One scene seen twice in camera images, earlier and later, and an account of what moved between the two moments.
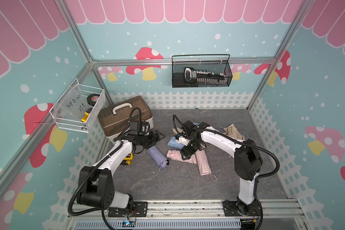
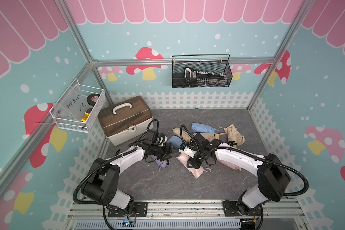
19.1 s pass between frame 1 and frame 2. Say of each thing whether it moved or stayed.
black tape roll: stayed
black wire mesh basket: stayed
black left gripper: moved
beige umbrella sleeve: stayed
